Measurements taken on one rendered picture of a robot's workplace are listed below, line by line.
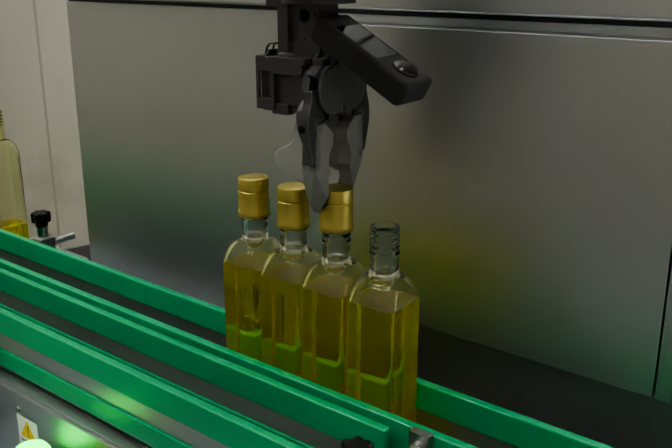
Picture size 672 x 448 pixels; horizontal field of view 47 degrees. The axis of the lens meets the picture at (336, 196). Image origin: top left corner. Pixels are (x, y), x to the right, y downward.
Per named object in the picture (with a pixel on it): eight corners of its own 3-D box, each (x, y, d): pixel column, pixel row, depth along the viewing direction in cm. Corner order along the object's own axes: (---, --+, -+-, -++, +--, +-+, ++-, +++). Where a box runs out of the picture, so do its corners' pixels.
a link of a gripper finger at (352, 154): (323, 184, 85) (314, 103, 81) (368, 193, 82) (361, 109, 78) (305, 195, 83) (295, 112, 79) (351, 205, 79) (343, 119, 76)
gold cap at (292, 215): (317, 224, 83) (316, 184, 82) (296, 233, 80) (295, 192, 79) (291, 218, 85) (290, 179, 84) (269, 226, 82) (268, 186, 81)
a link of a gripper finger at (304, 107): (319, 163, 77) (327, 74, 75) (334, 165, 76) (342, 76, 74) (289, 165, 73) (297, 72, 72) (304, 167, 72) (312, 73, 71)
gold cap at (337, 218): (360, 227, 79) (361, 186, 78) (340, 237, 76) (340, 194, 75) (332, 221, 81) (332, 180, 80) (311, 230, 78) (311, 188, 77)
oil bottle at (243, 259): (293, 402, 93) (290, 233, 87) (261, 423, 89) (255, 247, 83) (259, 387, 97) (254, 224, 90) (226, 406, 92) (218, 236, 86)
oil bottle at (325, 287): (371, 437, 86) (374, 256, 80) (341, 462, 82) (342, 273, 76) (331, 420, 90) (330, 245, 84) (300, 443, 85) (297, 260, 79)
